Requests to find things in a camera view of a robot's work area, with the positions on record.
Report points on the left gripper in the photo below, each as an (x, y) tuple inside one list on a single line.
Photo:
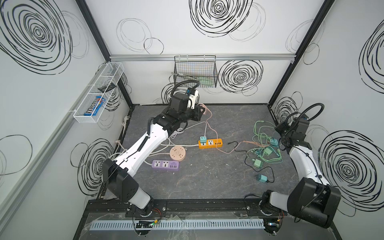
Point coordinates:
[(197, 113)]

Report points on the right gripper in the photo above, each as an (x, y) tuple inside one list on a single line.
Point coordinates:
[(282, 128)]

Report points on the teal charger with white cable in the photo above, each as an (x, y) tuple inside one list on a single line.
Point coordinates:
[(190, 133)]

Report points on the orange power strip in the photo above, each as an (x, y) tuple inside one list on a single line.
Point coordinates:
[(211, 144)]

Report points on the round pink power strip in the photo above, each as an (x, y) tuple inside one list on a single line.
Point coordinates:
[(178, 153)]

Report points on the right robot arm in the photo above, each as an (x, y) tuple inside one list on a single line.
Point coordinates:
[(314, 199)]

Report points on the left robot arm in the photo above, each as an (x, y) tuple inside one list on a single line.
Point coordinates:
[(118, 173)]

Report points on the green cloth in basket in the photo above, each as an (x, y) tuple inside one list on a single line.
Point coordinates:
[(207, 82)]

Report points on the metal tongs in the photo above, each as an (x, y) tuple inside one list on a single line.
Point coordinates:
[(179, 77)]

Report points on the purple power strip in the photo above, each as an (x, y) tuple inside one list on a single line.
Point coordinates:
[(165, 165)]

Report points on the black remote control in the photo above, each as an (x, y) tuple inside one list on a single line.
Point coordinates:
[(107, 88)]

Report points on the blue candy pack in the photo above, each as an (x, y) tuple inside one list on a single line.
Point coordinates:
[(95, 106)]

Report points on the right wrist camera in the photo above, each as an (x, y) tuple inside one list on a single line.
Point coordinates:
[(301, 126)]

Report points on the black wire basket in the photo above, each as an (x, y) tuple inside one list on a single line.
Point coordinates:
[(197, 68)]

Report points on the white slotted cable duct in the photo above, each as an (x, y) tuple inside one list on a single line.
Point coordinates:
[(215, 224)]

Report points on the aluminium wall rail back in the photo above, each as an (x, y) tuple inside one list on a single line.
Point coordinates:
[(217, 57)]

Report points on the aluminium wall rail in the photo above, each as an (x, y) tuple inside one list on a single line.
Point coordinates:
[(32, 107), (217, 57)]

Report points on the white wire shelf basket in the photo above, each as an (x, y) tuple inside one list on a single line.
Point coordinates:
[(109, 72)]

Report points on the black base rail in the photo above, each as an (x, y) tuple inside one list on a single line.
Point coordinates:
[(249, 206)]

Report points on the aluminium wall rail left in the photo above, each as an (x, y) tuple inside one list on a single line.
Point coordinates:
[(32, 107)]

